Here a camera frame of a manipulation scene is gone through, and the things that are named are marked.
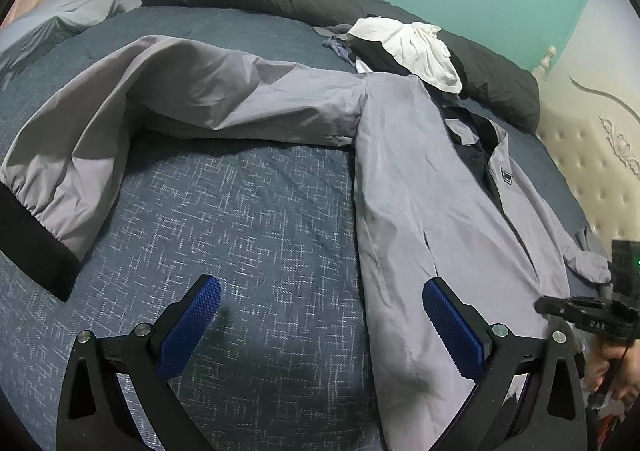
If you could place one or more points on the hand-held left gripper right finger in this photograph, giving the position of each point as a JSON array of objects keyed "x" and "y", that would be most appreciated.
[{"x": 450, "y": 326}]

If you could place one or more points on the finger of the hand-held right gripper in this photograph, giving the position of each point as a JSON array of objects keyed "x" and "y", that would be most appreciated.
[{"x": 552, "y": 306}]

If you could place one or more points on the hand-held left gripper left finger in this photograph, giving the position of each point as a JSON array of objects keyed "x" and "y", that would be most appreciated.
[{"x": 192, "y": 326}]

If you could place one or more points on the grey jacket with black cuffs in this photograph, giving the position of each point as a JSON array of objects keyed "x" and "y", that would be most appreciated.
[{"x": 415, "y": 171}]

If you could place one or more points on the person's right hand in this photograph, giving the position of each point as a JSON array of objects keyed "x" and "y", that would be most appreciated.
[{"x": 625, "y": 371}]

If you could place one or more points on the cream tufted headboard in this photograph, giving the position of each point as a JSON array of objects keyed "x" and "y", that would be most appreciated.
[{"x": 600, "y": 166}]

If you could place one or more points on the cream bedpost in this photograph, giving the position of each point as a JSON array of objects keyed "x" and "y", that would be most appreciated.
[{"x": 546, "y": 61}]

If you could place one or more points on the white thin shirt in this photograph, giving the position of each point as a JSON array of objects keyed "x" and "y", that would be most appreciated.
[{"x": 420, "y": 51}]

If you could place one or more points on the blue-grey garment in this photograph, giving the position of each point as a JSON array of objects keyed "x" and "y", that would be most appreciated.
[{"x": 340, "y": 48}]

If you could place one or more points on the light grey bed sheet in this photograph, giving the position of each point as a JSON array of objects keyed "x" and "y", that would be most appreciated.
[{"x": 60, "y": 26}]

